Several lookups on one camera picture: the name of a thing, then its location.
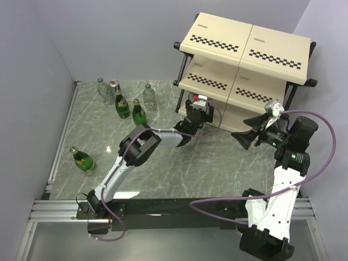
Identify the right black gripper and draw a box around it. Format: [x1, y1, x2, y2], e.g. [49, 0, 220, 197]
[231, 112, 291, 150]

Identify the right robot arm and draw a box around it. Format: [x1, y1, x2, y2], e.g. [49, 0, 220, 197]
[231, 114, 319, 260]

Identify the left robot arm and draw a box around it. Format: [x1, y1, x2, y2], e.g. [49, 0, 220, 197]
[77, 96, 215, 219]

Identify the beige checkered shelf rack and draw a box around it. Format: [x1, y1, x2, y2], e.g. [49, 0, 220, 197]
[174, 13, 317, 132]

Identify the clear glass bottle middle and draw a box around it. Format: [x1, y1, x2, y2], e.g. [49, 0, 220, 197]
[143, 83, 157, 110]

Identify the clear glass bottle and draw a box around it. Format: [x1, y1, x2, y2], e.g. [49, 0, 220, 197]
[97, 78, 115, 105]
[143, 83, 157, 110]

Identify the green Perrier bottle front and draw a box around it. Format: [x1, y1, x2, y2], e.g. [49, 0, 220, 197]
[132, 99, 147, 126]

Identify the green Perrier bottle tall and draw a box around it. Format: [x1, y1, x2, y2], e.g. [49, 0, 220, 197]
[115, 89, 130, 119]

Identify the silver can red tab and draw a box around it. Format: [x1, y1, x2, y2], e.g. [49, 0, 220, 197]
[109, 79, 121, 96]

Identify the clear glass bottle far left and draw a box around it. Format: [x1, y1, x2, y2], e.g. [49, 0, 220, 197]
[97, 78, 115, 105]

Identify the black base beam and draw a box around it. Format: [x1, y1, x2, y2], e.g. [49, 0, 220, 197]
[76, 195, 262, 236]

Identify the green bottle near left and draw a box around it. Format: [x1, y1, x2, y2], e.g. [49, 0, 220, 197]
[70, 146, 95, 172]

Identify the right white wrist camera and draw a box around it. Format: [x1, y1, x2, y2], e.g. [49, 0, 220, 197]
[264, 100, 284, 129]

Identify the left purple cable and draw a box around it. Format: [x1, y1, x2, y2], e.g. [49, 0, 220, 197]
[91, 98, 222, 243]

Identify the purple cable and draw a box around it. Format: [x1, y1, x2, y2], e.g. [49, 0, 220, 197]
[91, 98, 222, 243]
[189, 109, 337, 226]

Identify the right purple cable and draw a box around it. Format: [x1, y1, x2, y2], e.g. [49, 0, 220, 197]
[189, 109, 337, 226]

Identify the aluminium frame rail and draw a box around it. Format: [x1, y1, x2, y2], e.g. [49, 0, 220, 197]
[16, 81, 82, 260]

